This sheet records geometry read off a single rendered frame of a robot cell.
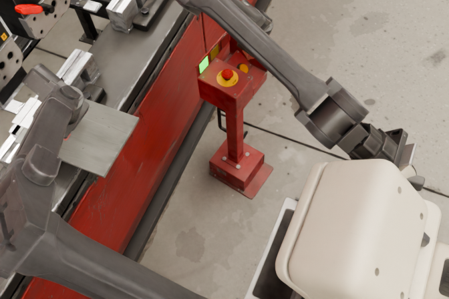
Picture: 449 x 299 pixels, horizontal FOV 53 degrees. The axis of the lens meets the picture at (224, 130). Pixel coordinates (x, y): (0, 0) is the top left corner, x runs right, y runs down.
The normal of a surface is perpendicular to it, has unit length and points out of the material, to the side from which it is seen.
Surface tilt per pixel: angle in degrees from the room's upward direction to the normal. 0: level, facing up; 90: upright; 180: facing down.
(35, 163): 61
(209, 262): 0
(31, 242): 54
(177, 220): 0
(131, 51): 0
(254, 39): 43
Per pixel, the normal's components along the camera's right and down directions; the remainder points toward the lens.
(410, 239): 0.65, -0.09
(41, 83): -0.05, 0.15
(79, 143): -0.04, -0.51
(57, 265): 0.23, 0.36
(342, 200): -0.64, -0.60
